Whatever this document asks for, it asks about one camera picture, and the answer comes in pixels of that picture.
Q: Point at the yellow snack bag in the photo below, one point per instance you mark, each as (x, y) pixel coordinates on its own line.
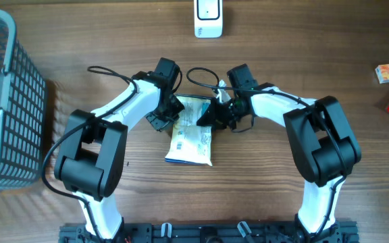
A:
(190, 143)

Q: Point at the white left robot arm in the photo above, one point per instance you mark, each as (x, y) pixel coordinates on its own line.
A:
(91, 152)

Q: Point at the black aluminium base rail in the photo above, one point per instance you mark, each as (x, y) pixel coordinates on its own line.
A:
(275, 231)

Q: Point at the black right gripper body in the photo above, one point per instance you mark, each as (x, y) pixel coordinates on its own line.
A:
(226, 113)

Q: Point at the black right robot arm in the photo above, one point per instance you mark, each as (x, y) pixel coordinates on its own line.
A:
(323, 145)

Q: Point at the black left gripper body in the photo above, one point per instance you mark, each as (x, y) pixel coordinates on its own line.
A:
(161, 117)

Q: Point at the white barcode scanner box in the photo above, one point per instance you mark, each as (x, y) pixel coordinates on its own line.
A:
(208, 18)

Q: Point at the grey plastic shopping basket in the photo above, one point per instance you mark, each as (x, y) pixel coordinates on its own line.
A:
(23, 100)

